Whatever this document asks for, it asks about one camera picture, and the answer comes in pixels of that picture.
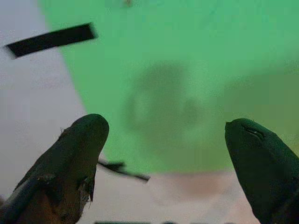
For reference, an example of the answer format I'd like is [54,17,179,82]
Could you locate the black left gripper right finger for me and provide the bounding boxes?
[224,118,299,224]

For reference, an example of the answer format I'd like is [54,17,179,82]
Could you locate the thin black tape strip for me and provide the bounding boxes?
[97,160,151,182]

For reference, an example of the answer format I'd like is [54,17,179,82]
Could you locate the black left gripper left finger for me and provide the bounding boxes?
[0,113,110,224]

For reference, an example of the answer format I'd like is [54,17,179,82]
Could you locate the green sheet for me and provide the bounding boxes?
[37,0,299,175]

